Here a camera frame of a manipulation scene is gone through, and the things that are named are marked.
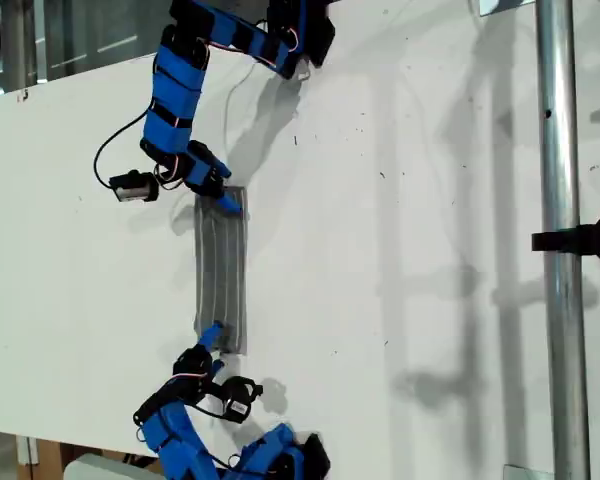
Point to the grey striped towel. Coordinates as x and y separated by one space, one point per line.
220 270

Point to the wooden table leg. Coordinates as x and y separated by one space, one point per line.
45 460

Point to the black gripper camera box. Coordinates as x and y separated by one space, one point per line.
132 187
237 397

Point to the steel post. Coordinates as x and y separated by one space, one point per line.
560 150

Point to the black post clamp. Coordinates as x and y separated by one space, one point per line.
595 240

